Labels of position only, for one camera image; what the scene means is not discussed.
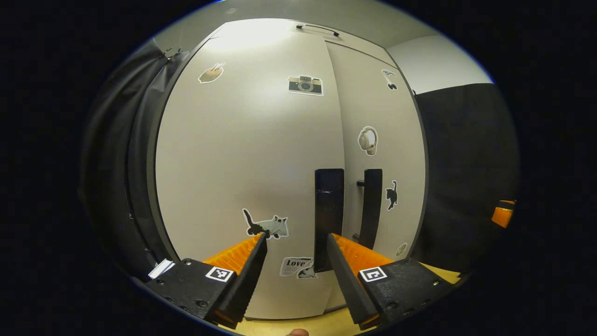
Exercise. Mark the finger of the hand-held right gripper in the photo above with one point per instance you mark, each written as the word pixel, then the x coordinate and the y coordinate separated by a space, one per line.
pixel 501 217

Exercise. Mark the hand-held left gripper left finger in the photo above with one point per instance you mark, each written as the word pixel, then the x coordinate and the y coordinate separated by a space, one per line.
pixel 246 280

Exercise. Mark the black backdrop cloth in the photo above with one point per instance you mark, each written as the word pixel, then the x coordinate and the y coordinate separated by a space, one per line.
pixel 466 163

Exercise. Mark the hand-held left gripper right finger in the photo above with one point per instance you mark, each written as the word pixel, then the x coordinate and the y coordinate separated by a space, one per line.
pixel 350 282

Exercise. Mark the white and grey cabinet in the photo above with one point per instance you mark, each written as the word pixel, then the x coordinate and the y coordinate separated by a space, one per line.
pixel 150 177

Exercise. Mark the white cabinet door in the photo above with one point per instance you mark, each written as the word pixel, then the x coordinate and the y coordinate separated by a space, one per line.
pixel 242 149
pixel 392 116

